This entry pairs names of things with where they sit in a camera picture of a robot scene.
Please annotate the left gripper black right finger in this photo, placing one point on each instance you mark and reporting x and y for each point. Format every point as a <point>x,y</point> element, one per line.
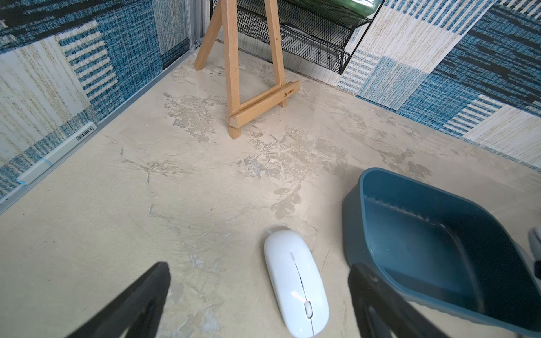
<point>382,312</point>

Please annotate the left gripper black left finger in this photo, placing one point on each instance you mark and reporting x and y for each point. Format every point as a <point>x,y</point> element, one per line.
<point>136,312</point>

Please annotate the teal storage box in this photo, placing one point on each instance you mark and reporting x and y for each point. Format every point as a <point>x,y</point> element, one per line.
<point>441,251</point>

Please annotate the small white mouse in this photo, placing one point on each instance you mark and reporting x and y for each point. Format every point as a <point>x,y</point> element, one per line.
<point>297,284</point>

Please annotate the green book on rack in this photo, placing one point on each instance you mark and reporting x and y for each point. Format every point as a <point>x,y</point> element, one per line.
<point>363,8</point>

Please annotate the wooden easel stand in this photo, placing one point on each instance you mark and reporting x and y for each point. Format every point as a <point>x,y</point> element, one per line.
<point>225,20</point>

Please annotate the white label strip on rail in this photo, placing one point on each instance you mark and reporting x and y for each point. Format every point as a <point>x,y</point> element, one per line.
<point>56,154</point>

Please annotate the black wire shelf rack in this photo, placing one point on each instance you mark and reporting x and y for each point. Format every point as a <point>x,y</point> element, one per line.
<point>317,31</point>

